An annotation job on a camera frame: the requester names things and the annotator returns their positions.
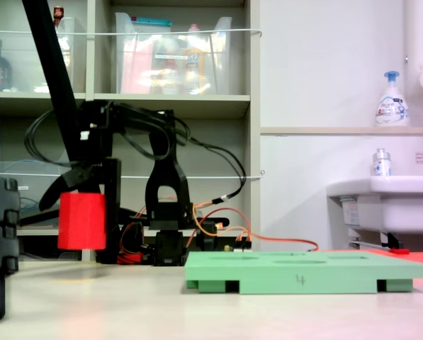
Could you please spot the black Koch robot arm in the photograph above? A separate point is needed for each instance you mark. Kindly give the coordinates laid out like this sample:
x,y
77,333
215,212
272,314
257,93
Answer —
x,y
165,184

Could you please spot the narrow clear storage bin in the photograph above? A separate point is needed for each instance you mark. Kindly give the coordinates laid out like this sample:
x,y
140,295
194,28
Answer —
x,y
69,78

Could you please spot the beige shelf unit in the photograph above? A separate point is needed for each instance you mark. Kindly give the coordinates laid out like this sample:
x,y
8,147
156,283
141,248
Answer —
x,y
197,106

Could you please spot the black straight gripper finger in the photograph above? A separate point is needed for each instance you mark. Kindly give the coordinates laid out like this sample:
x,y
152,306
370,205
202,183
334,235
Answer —
x,y
113,212

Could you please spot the large clear storage bin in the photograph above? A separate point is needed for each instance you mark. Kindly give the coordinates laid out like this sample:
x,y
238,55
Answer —
x,y
218,71

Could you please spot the white sink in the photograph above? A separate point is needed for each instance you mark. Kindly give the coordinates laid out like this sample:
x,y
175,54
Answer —
x,y
392,205

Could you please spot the red octagonal pillar block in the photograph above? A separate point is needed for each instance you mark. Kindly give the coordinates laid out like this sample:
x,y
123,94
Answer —
x,y
81,223

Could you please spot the white blue soap pump bottle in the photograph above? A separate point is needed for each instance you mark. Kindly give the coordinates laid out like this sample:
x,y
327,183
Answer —
x,y
392,106

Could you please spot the orange label detergent bottle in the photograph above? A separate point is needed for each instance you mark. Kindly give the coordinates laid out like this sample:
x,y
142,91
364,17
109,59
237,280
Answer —
x,y
194,67

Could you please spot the metal sink bracket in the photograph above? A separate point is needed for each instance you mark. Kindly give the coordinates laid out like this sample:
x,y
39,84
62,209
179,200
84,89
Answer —
x,y
392,239

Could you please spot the teal edged zip bag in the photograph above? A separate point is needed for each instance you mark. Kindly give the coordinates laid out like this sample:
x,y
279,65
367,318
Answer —
x,y
151,23

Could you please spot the pink refill pouch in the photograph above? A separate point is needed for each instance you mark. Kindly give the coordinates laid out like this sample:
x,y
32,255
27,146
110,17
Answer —
x,y
135,71

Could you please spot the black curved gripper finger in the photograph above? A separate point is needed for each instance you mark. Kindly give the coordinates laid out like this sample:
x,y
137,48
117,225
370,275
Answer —
x,y
69,180

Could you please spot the dark glass bottle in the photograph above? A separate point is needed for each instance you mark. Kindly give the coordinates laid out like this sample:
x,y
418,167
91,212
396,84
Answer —
x,y
0,71

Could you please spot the small clear sanitizer bottle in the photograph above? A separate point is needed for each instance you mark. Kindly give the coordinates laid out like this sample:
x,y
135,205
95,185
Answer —
x,y
381,164

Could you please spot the green shape sorter board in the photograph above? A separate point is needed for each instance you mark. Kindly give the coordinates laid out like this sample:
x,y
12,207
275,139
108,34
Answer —
x,y
303,272

